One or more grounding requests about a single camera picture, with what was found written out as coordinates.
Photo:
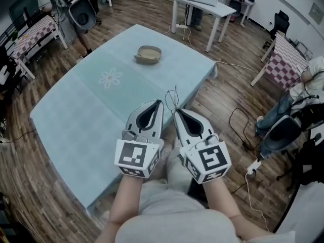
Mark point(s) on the red white checkered tablecloth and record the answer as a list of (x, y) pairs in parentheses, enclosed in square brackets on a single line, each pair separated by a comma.
[(35, 32), (283, 59)]

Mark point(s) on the white power strip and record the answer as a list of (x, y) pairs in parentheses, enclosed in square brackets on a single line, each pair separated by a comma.
[(181, 26), (253, 166)]

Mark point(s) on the black office chair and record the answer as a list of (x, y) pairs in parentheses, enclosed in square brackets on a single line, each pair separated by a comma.
[(311, 161), (281, 21)]

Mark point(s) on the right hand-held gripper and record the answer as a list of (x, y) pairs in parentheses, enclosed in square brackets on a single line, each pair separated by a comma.
[(210, 158)]

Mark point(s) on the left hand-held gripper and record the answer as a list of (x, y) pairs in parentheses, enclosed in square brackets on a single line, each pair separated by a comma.
[(132, 156)]

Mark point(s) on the grey wall plaque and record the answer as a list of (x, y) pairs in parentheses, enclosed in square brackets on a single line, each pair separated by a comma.
[(316, 13)]

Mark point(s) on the black backpack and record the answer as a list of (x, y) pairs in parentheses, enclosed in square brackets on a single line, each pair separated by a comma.
[(311, 115)]

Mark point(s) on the person's grey trouser leg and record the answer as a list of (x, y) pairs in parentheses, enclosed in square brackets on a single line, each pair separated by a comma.
[(178, 171)]

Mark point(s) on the black waist bag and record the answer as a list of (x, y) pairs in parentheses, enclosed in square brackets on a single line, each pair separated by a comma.
[(197, 194)]

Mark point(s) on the grey hard-shell backpack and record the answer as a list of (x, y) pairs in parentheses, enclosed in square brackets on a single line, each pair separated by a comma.
[(281, 133), (83, 14)]

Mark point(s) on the person's right forearm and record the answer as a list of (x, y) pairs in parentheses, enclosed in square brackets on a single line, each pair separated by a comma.
[(220, 201)]

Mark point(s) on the light blue flowered tablecloth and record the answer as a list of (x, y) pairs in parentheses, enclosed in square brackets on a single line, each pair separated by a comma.
[(76, 125)]

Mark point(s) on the person's left forearm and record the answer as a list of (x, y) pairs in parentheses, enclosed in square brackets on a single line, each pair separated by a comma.
[(126, 199)]

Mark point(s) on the black metal railing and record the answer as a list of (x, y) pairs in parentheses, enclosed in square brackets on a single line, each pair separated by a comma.
[(22, 21)]

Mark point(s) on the person's grey shirt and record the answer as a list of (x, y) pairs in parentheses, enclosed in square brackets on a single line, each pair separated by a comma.
[(172, 219)]

